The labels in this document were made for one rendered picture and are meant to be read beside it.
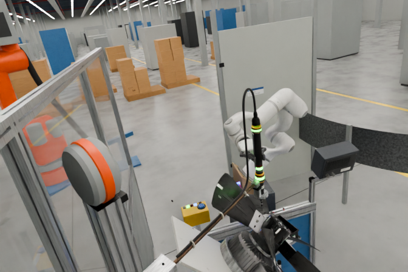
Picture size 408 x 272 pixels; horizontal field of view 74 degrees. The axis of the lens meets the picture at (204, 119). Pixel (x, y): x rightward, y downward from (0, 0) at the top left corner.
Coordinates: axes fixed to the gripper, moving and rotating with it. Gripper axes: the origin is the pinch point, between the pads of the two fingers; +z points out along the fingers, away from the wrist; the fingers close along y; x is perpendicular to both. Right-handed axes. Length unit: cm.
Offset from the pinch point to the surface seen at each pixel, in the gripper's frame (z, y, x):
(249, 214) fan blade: 5.7, 8.7, -25.5
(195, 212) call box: -32, 29, -47
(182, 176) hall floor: -246, 18, -153
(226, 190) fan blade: -0.3, 16.8, -13.7
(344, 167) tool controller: -31, -75, -44
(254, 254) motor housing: 16.0, 11.5, -38.3
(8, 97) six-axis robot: -323, 231, -7
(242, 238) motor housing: 8.0, 13.9, -35.7
